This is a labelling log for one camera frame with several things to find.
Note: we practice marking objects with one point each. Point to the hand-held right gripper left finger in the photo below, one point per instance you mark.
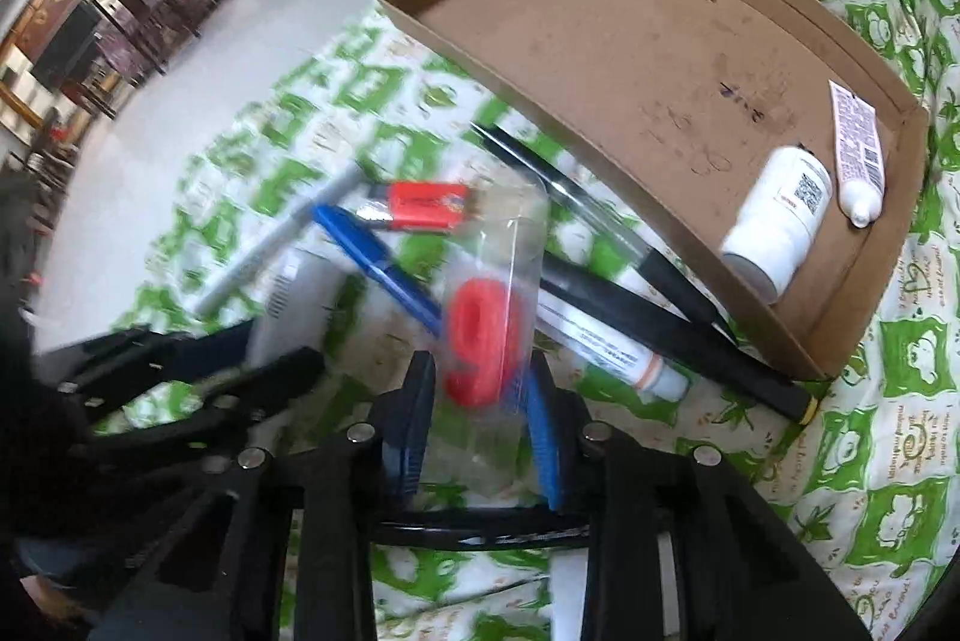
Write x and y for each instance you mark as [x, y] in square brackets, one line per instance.
[405, 442]

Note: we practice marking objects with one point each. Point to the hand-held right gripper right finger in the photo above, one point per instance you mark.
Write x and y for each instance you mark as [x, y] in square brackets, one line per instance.
[544, 442]

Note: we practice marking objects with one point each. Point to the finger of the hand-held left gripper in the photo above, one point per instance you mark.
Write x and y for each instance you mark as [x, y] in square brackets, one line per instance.
[150, 356]
[255, 386]

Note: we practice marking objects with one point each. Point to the white box with barcode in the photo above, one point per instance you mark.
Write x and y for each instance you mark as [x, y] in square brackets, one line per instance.
[292, 303]

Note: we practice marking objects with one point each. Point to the clear packet with red candle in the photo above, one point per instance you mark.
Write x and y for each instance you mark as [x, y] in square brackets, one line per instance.
[480, 341]

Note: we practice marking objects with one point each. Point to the blue marker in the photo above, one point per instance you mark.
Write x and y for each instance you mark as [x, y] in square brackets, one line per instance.
[360, 251]

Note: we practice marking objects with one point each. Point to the cardboard tray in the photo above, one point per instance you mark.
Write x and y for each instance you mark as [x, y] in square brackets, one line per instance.
[637, 48]

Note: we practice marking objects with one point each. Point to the white tube with orange band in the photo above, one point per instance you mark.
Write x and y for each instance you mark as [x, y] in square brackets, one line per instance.
[600, 345]

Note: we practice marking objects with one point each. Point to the silver pen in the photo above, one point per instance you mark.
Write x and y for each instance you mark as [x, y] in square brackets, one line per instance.
[277, 236]

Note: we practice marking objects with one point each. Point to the long black marker yellow end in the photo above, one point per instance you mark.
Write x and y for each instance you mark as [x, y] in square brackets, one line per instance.
[675, 341]

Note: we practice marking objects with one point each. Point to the black pen with clear barrel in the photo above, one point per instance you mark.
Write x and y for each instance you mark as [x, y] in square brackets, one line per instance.
[675, 288]

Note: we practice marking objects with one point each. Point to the white bottle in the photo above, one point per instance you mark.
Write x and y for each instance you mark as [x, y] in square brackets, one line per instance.
[772, 221]

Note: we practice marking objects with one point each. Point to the black television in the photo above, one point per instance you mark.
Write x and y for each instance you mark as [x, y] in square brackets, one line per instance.
[67, 44]

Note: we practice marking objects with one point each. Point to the row of dark wooden chairs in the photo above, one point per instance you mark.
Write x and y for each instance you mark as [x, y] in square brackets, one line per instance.
[165, 3]

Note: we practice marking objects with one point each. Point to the green and white printed blanket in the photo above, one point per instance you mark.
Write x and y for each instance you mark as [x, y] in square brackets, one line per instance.
[900, 461]

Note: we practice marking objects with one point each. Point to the white tube with barcode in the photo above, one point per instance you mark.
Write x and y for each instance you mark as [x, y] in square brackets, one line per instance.
[855, 146]

